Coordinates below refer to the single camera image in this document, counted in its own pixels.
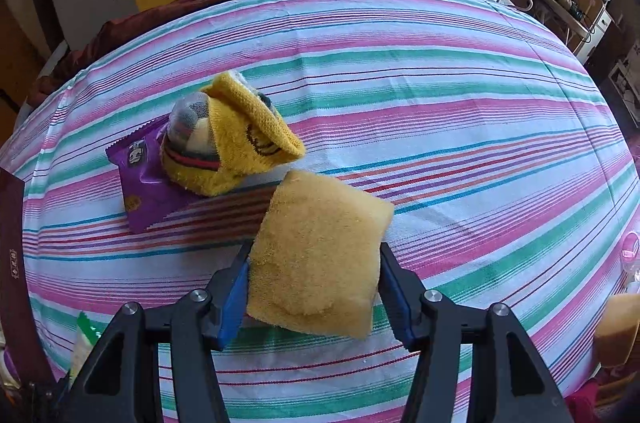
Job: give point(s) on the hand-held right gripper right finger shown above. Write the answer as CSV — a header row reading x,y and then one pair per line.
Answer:
x,y
400,308

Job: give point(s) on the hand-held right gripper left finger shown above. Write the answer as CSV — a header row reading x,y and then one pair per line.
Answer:
x,y
232,305

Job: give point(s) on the yellow smiley sock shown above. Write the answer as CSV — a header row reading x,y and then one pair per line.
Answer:
x,y
240,128

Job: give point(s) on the clear plastic bundle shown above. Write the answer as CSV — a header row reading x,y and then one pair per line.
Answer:
x,y
190,123

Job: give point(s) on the purple snack packet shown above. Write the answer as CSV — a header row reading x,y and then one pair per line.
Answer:
x,y
145,188

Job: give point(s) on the green packet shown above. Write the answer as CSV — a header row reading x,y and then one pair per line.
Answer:
x,y
85,343

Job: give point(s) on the striped bedsheet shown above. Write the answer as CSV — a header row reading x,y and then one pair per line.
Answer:
x,y
450,103

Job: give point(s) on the red cloth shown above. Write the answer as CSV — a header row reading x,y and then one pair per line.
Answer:
x,y
595,403

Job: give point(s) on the pink plastic item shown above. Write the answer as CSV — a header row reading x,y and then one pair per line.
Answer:
x,y
631,253

